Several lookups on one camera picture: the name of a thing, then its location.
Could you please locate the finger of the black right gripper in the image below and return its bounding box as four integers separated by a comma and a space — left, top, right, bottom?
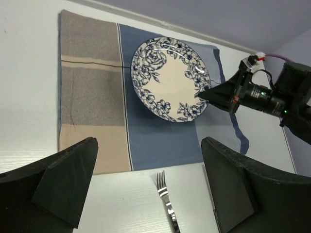
198, 70, 241, 112

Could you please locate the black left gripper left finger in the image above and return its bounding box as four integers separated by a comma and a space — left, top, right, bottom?
0, 137, 98, 233

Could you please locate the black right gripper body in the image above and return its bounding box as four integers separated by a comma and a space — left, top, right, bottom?
229, 61, 311, 143

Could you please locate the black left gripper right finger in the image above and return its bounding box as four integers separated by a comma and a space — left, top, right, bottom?
201, 137, 311, 233

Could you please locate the blue floral ceramic plate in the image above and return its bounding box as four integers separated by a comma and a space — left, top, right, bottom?
131, 37, 211, 122

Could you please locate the blue beige checked cloth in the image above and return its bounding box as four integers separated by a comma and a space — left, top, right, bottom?
59, 10, 249, 174

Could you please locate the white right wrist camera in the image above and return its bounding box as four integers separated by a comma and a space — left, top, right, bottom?
244, 52, 266, 74

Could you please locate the steel fork patterned handle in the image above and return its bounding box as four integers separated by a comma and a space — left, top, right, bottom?
156, 170, 181, 233

